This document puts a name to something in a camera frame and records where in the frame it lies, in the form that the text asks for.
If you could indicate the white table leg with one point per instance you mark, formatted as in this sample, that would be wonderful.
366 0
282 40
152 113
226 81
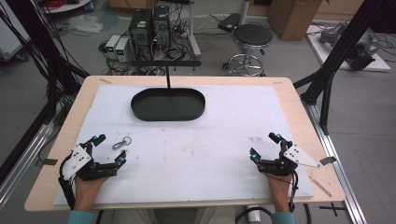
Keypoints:
193 34

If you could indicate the black flat box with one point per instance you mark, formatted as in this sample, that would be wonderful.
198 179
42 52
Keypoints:
229 21

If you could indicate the white round table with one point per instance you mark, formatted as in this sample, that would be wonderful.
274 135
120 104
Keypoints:
65 5

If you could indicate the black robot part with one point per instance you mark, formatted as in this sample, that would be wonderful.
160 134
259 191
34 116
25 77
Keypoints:
362 56

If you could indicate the black computer tower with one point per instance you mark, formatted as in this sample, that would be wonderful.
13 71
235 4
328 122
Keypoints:
162 25
140 29

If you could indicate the black metal frame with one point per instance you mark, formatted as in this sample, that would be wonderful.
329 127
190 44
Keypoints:
46 53
339 49

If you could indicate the person's right hand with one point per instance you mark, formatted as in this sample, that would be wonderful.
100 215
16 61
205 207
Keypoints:
281 189

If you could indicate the aluminium rail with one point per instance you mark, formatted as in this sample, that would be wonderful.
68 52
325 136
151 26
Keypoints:
21 165
339 174

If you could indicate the white board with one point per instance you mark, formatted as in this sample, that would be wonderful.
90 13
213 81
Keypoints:
323 53

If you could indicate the white cylinder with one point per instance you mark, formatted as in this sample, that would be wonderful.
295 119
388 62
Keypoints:
253 214

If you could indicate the black oval tray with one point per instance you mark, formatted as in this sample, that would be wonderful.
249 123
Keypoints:
168 105

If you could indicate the black tape piece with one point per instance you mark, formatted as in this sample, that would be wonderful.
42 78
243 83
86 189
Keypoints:
328 160
49 162

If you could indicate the beige tape strip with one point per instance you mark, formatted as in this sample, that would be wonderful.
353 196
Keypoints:
105 81
320 186

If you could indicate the black round stool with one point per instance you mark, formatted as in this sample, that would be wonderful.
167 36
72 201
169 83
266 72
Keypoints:
252 34

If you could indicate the white power supply box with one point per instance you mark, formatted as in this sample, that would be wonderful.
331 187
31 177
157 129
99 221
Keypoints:
122 49
112 43

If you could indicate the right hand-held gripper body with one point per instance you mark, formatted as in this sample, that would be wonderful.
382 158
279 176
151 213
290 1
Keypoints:
299 155

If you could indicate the grey case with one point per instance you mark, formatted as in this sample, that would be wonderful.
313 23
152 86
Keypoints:
12 34

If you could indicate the cardboard box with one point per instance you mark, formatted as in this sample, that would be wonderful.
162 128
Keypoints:
292 18

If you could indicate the black tape cross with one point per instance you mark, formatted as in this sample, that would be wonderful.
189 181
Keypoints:
332 209

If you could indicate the person's left hand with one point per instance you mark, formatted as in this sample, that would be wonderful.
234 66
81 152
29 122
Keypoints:
85 193

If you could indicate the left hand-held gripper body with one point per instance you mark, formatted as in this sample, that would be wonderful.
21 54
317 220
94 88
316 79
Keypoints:
78 160

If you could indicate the white foam mat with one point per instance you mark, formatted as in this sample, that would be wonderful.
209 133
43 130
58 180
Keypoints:
186 161

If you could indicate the grey robot part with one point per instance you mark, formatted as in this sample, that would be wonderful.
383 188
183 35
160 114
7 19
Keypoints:
331 32

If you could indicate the clear plastic bag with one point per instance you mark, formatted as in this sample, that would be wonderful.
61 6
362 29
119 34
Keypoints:
84 24

